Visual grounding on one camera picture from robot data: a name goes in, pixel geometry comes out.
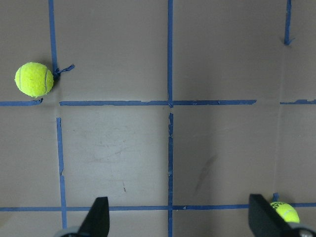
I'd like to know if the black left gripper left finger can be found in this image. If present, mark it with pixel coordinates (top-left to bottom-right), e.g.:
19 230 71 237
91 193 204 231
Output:
77 197 110 237

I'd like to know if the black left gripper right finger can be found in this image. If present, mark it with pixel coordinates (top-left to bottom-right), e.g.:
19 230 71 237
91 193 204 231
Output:
248 194 294 237

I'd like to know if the tennis ball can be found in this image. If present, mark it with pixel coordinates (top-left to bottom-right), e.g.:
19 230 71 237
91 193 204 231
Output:
14 62 54 98
270 201 300 223

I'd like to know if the tennis ball centre back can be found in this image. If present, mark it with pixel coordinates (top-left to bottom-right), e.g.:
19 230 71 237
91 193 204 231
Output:
270 201 300 223

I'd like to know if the tennis ball near front right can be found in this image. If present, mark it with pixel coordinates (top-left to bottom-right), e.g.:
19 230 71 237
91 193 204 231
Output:
14 62 54 98

